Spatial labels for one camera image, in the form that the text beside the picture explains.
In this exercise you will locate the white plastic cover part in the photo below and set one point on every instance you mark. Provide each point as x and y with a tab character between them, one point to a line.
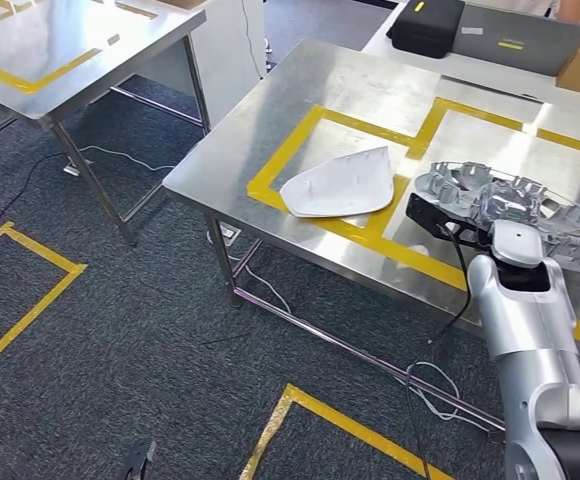
340	185

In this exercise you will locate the person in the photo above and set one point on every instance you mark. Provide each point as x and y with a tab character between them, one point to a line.
572	8

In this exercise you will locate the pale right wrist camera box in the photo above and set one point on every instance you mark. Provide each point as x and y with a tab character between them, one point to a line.
515	242

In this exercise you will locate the steel workbench with tape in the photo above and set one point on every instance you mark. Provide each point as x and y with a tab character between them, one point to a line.
320	79

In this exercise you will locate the yellow tape on table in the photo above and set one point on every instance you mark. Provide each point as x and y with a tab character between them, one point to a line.
0	74

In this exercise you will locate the black robot left foot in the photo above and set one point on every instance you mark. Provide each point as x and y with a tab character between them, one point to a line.
137	464

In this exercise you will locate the steel table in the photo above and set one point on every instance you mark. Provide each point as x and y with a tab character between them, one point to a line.
120	40

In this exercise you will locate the silver plastic wheel hubcap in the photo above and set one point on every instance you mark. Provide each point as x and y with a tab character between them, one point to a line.
520	199

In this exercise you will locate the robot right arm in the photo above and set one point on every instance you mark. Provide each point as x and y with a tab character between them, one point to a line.
534	344

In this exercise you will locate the black zip case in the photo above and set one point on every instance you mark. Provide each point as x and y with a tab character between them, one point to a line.
425	30

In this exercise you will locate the yellow floor tape square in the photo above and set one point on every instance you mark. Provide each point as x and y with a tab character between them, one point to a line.
40	248
370	432

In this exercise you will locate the metal floor socket box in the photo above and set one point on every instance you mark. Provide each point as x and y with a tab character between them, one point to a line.
230	233
73	169

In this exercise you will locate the grey laptop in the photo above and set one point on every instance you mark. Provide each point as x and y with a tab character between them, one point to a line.
545	40

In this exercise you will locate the white cabinet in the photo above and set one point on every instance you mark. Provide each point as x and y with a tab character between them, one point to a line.
225	66

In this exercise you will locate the white desk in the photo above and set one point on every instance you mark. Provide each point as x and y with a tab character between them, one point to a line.
420	66

